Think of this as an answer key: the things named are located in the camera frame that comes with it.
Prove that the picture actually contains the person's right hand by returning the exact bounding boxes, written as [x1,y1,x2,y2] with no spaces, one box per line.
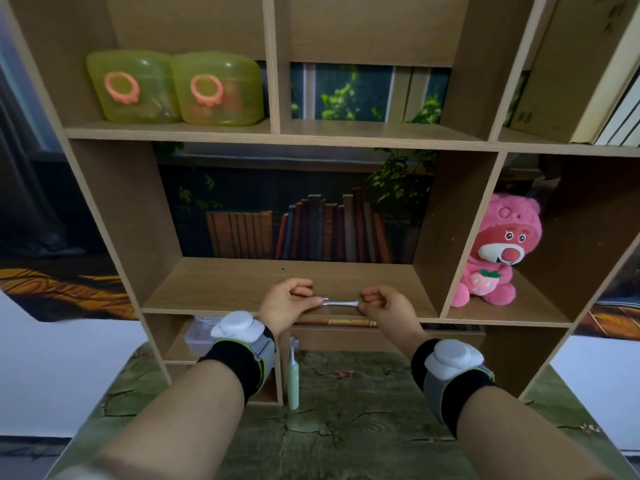
[358,286,427,347]

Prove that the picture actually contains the person's left hand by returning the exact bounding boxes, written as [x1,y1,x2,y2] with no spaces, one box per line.
[257,278,324,339]

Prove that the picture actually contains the person's right forearm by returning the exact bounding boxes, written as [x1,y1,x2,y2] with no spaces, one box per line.
[454,384,623,480]

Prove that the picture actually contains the person's left forearm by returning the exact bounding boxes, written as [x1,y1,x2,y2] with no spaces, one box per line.
[47,359,247,480]

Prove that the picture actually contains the colourful flat book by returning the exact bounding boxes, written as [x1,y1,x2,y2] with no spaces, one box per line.
[294,318,379,329]

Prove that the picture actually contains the wooden shelf unit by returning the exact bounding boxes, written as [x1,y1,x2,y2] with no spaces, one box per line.
[0,0,640,406]

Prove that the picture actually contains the white tracker black left wristband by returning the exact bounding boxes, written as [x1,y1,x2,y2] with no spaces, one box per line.
[198,311,277,404]

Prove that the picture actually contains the white tracker black wristband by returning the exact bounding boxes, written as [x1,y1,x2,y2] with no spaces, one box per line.
[410,338,496,439]
[198,311,277,404]

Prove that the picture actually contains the printed backdrop poster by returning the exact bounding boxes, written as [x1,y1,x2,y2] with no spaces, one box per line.
[0,15,640,340]

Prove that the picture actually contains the white tracker black right wristband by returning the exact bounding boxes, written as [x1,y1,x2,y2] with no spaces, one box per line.
[410,338,496,439]

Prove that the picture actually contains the clear plastic box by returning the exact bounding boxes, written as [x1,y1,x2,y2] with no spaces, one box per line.
[183,317,227,359]

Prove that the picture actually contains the green wood-print table cover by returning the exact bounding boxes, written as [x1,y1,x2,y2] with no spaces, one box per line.
[47,340,632,480]

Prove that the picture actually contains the pink plush bear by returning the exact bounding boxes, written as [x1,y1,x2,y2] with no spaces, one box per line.
[450,193,544,308]

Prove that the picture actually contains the large beige book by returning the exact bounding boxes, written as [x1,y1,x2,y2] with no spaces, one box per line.
[507,0,640,143]

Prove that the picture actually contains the cream spine book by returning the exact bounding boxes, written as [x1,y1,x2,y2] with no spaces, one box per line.
[570,42,640,145]

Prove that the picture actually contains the white striped books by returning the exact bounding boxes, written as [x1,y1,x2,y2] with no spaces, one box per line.
[594,80,640,147]

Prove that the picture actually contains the mint green electric toothbrush handle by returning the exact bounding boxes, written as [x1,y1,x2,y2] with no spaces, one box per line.
[285,336,301,411]

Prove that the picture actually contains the green plastic container pink ring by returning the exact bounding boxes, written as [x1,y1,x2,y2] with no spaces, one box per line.
[170,51,265,127]
[85,50,183,125]

